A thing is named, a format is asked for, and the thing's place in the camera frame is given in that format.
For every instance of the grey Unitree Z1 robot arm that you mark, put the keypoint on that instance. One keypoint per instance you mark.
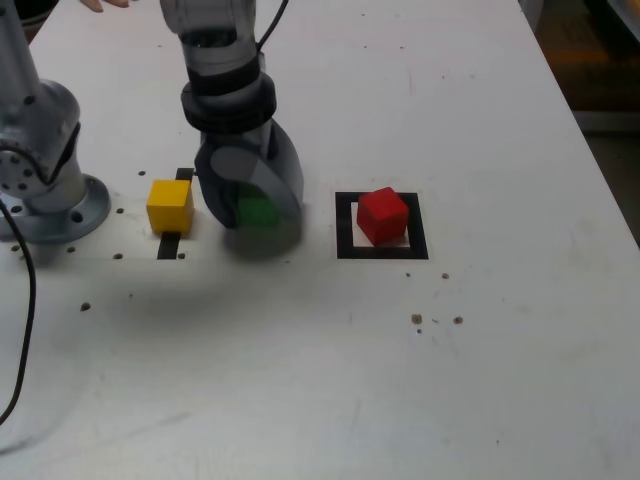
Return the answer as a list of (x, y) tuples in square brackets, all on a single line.
[(50, 190)]

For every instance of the red cube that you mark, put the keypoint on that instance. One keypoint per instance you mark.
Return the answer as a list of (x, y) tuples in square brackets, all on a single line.
[(382, 217)]

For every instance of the person's hand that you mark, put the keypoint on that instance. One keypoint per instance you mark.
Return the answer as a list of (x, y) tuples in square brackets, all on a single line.
[(102, 3)]

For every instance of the black tape strip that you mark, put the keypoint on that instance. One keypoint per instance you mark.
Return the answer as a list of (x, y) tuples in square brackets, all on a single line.
[(169, 247)]

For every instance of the black tape square outline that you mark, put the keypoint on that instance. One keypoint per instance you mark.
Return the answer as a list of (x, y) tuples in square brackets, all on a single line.
[(380, 253)]

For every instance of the yellow cube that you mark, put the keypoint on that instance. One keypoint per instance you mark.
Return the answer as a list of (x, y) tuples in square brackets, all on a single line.
[(170, 210)]

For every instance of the brown wooden furniture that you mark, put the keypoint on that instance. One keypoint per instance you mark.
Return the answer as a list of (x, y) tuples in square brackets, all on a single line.
[(590, 75)]

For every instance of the green cube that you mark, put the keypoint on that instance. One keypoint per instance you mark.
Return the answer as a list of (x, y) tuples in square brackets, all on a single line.
[(257, 212)]

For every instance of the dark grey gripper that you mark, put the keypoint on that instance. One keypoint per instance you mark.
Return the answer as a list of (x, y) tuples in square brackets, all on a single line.
[(240, 137)]

